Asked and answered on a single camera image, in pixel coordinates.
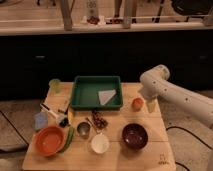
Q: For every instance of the yellow banana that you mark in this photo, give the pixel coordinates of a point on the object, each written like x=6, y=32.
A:
x=70, y=116

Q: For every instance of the wooden spoon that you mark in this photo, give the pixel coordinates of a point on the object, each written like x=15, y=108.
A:
x=90, y=122

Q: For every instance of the green cucumber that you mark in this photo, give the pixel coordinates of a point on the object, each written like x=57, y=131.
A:
x=68, y=140

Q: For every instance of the grey folded cloth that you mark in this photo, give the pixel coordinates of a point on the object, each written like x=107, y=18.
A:
x=106, y=95

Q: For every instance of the bunch of dark grapes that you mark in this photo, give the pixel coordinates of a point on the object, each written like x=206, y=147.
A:
x=98, y=121

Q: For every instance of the green plastic cup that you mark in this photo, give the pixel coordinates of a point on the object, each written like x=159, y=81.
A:
x=54, y=85

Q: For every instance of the purple bowl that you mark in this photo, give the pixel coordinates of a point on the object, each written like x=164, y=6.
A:
x=134, y=136

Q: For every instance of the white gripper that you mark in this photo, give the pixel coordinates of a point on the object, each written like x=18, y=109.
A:
x=151, y=104

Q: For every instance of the white cup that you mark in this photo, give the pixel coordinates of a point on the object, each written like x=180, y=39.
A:
x=100, y=143

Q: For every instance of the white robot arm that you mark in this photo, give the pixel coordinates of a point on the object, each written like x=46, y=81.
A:
x=155, y=83

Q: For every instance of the small metal cup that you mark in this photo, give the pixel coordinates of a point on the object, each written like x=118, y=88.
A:
x=83, y=129

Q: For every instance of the white handled brush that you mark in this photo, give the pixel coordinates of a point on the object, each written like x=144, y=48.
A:
x=60, y=118

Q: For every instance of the green plastic tray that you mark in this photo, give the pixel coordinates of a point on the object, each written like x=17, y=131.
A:
x=85, y=92

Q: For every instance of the orange-red apple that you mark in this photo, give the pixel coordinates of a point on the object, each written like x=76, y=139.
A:
x=137, y=104

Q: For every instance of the orange bowl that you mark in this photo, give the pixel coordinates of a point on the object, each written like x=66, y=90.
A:
x=49, y=141

